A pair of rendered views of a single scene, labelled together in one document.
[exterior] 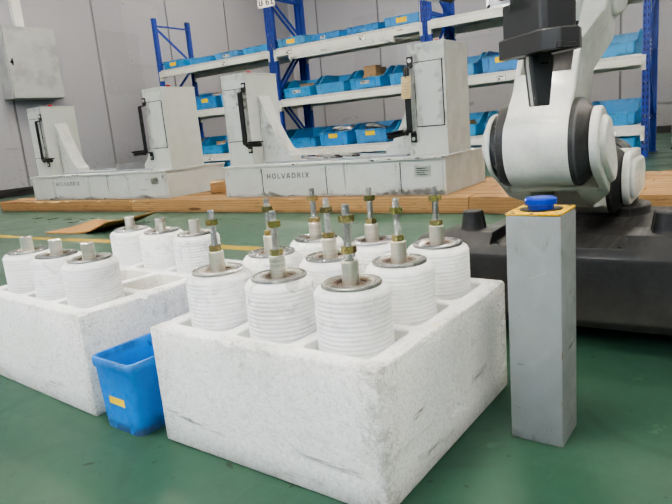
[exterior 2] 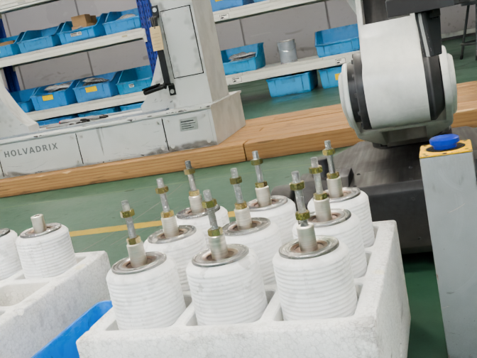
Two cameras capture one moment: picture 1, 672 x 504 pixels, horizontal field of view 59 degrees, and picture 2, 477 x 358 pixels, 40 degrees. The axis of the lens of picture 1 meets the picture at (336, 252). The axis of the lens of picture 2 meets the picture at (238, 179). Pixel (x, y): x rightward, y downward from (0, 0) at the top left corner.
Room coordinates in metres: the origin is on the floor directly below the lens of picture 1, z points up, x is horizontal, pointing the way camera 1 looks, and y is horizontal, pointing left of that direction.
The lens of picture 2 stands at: (-0.02, 0.29, 0.51)
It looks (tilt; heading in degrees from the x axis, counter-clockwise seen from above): 12 degrees down; 342
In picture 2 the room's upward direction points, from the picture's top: 11 degrees counter-clockwise
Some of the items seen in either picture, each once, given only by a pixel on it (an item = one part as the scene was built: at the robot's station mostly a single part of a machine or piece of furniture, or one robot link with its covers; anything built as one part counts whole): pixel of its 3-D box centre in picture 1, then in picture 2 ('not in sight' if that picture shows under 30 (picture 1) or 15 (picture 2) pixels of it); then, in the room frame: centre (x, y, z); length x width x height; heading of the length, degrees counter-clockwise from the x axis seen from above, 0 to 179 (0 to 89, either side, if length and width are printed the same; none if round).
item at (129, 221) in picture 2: (213, 236); (130, 227); (0.85, 0.17, 0.30); 0.01 x 0.01 x 0.08
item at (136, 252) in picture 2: (216, 261); (137, 254); (0.85, 0.17, 0.26); 0.02 x 0.02 x 0.03
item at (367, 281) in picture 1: (351, 283); (309, 247); (0.71, -0.02, 0.25); 0.08 x 0.08 x 0.01
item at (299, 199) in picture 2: (347, 235); (300, 201); (0.71, -0.02, 0.31); 0.01 x 0.01 x 0.08
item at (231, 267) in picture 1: (218, 270); (139, 263); (0.85, 0.17, 0.25); 0.08 x 0.08 x 0.01
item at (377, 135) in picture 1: (381, 131); (102, 86); (6.31, -0.58, 0.36); 0.50 x 0.38 x 0.21; 146
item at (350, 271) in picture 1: (350, 273); (306, 238); (0.71, -0.02, 0.26); 0.02 x 0.02 x 0.03
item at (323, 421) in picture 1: (339, 357); (265, 328); (0.87, 0.01, 0.09); 0.39 x 0.39 x 0.18; 53
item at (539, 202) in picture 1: (540, 204); (444, 143); (0.76, -0.27, 0.32); 0.04 x 0.04 x 0.02
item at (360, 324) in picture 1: (357, 353); (321, 315); (0.71, -0.02, 0.16); 0.10 x 0.10 x 0.18
